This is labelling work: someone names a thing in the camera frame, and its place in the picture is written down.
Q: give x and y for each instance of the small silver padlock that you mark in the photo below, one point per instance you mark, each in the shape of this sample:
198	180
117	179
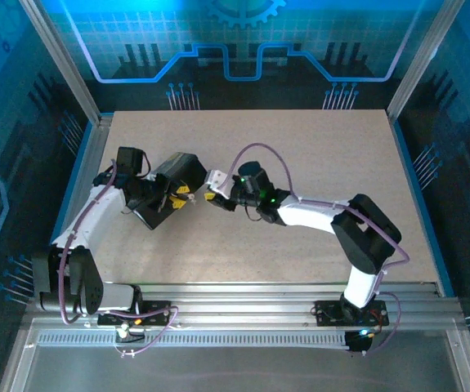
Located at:
191	199

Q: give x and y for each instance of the black tin box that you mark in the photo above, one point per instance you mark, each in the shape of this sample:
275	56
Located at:
187	169

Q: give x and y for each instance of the right robot arm, white and black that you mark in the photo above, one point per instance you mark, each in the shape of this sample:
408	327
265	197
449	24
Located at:
365	241

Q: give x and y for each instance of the metal tray panel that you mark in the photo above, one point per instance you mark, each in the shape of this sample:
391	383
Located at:
238	371

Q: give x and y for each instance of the black connector box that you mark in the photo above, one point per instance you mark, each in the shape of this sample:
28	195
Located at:
359	342

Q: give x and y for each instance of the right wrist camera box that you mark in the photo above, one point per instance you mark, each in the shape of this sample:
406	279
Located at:
217	179

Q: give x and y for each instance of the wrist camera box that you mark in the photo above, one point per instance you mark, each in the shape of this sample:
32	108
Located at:
157	181
217	179

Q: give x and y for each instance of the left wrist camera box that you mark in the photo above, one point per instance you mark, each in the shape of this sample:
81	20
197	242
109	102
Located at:
157	181

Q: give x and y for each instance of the aluminium side rail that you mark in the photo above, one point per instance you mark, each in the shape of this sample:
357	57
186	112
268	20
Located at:
96	139

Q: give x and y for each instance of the aluminium frame rail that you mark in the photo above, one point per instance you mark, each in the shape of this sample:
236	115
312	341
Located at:
238	302

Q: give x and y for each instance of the black base plate of left arm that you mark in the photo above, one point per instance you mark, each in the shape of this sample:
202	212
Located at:
157	314

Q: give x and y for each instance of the black base plate of right arm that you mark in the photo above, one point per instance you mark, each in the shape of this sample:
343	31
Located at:
328	314

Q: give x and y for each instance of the aluminium frame post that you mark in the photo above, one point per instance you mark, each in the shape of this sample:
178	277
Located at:
63	61
422	61

